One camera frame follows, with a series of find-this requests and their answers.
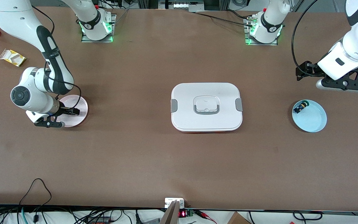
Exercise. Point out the yellow white snack packet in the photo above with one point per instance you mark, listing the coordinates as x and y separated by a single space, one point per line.
12 58

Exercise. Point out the grey aluminium bar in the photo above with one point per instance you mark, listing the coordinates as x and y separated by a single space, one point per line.
170 216

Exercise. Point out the black camera bracket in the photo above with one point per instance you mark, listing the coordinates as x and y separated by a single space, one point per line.
352 83
53 124

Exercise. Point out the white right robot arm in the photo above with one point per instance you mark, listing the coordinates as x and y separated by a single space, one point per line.
14 18

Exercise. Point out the red digit display module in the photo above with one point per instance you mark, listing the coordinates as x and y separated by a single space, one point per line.
182 213

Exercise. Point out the brown cardboard box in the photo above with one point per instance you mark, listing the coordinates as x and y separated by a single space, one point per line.
236 219

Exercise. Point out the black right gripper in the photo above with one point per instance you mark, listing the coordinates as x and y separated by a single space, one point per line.
63 110

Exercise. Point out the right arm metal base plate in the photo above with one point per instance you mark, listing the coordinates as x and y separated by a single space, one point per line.
87 40

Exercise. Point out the pink round plate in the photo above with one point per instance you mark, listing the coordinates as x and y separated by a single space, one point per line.
73 121

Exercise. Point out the red alligator clip lead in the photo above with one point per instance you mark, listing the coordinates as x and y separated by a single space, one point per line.
205 216

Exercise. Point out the white lunch box grey clips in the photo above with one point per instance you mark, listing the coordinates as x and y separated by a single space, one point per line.
185 119

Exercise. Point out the small blue black toy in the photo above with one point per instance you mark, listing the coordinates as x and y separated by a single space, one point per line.
300 108

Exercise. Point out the black right camera bracket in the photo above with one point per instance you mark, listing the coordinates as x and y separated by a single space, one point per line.
53 124

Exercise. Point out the light blue round plate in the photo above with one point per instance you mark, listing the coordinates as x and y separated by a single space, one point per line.
312 119

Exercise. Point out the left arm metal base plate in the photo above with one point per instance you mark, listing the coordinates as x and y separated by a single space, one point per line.
259 44

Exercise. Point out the white power strip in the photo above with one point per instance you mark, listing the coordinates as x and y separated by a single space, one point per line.
188 5

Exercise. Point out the black left camera bracket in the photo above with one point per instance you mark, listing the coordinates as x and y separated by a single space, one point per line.
352 83

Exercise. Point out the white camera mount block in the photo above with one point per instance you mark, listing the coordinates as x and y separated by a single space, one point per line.
169 201

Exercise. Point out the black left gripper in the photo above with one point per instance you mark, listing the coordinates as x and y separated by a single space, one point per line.
307 69

